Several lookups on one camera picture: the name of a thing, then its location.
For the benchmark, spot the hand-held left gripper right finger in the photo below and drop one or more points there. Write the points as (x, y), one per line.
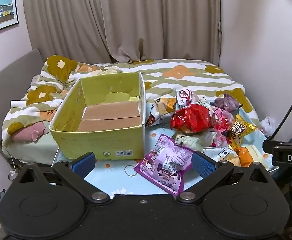
(202, 164)

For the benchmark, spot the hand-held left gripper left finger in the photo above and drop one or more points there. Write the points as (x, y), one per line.
(84, 164)

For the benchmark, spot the yellow-green cardboard box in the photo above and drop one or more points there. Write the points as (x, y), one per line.
(98, 142)

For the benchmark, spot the white patterned snack bag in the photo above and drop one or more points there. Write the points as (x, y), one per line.
(188, 142)

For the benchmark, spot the purple snack bag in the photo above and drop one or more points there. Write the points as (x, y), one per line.
(166, 165)

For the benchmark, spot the pink marshmallow bag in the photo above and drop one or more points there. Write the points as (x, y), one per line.
(221, 117)

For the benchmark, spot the pale yellow packet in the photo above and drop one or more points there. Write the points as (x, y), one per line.
(259, 155)

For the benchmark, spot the white plastic bag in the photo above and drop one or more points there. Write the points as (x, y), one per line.
(268, 126)

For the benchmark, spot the rubber band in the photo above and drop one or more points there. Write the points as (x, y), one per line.
(125, 172)

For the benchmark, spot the orange snack bag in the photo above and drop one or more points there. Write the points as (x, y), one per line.
(246, 157)

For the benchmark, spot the red snack bag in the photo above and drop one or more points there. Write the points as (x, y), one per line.
(191, 117)

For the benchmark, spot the yellow and black snack bag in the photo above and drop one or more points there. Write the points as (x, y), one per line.
(239, 130)

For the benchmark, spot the pink plush toy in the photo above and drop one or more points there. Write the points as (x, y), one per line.
(28, 132)

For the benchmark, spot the grey-purple snack bag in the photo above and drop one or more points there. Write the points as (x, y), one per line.
(227, 102)

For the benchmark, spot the white and red cracker bag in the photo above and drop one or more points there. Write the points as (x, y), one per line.
(186, 97)

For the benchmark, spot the striped floral duvet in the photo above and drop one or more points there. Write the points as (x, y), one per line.
(198, 80)

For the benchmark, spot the grey bed headboard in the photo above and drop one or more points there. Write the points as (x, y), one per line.
(6, 80)

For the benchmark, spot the beige curtain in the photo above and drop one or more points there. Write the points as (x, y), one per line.
(111, 17)

